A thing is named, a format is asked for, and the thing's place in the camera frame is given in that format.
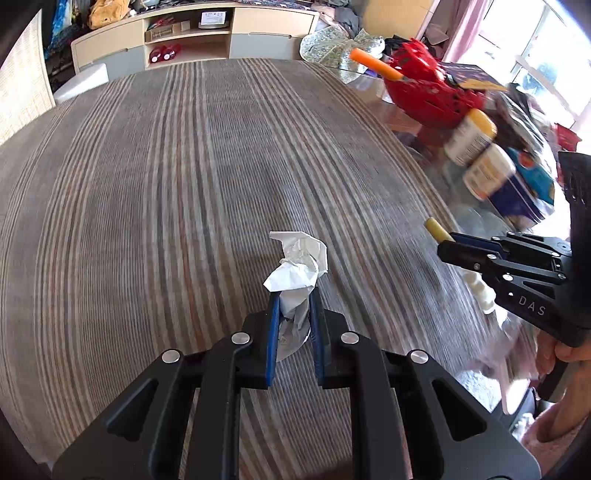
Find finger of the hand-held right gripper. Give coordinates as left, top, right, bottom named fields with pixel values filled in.
left=450, top=232, right=574, bottom=259
left=436, top=241, right=568, bottom=284

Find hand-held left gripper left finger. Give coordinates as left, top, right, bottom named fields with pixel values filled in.
left=52, top=294, right=282, bottom=480

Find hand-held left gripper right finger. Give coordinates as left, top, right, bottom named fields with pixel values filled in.
left=308, top=290, right=542, bottom=480

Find yellow candy wrapper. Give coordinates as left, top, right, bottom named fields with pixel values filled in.
left=425, top=217, right=455, bottom=243

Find white printed wrapper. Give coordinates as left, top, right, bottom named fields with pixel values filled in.
left=263, top=231, right=329, bottom=363

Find person's right hand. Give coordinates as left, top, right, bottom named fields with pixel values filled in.
left=536, top=330, right=591, bottom=376

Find blue cookie tin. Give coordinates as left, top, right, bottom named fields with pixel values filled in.
left=489, top=148, right=557, bottom=222

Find short white yellow-lid bottle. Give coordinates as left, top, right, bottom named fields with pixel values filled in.
left=463, top=144, right=517, bottom=201

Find red snack bag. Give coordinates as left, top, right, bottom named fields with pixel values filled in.
left=554, top=124, right=580, bottom=153

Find tall white yellow-lid bottle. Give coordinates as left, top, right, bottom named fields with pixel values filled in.
left=444, top=108, right=498, bottom=167

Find clear plastic bags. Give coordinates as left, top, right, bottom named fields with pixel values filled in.
left=485, top=88, right=555, bottom=153

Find pink fuzzy clothing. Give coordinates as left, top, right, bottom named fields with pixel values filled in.
left=524, top=401, right=585, bottom=462

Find plaid tablecloth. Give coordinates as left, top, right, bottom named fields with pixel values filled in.
left=0, top=58, right=509, bottom=480

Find red plastic basket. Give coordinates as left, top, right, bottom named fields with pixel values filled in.
left=383, top=39, right=485, bottom=127

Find dark flat box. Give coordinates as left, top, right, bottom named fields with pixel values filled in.
left=438, top=62, right=509, bottom=93

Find window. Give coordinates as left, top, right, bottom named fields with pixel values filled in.
left=480, top=0, right=573, bottom=121

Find pink curtain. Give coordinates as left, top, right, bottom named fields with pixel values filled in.
left=418, top=0, right=490, bottom=51

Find floral cloth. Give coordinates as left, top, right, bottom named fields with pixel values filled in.
left=300, top=27, right=386, bottom=84

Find beige standing air conditioner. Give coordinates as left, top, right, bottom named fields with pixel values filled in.
left=362, top=0, right=439, bottom=26

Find grey clothes pile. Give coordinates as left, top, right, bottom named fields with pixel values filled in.
left=318, top=4, right=361, bottom=38

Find wooden television cabinet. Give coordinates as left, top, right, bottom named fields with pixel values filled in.
left=70, top=2, right=320, bottom=75

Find red items in cabinet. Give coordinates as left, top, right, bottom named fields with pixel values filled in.
left=148, top=44, right=183, bottom=63

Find white round stool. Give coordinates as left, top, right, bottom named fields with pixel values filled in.
left=53, top=63, right=109, bottom=104

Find dark patterned cloth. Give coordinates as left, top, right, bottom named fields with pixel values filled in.
left=235, top=0, right=319, bottom=10

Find white box in cabinet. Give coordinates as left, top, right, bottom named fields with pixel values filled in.
left=199, top=10, right=232, bottom=29

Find woven beige panel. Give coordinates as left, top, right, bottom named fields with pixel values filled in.
left=0, top=9, right=56, bottom=148

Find yellow bag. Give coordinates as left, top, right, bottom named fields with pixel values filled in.
left=89, top=0, right=131, bottom=31

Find blue hanging bag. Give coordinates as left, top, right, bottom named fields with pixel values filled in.
left=44, top=0, right=70, bottom=49

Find orange tool handle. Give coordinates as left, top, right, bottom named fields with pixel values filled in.
left=349, top=47, right=404, bottom=81

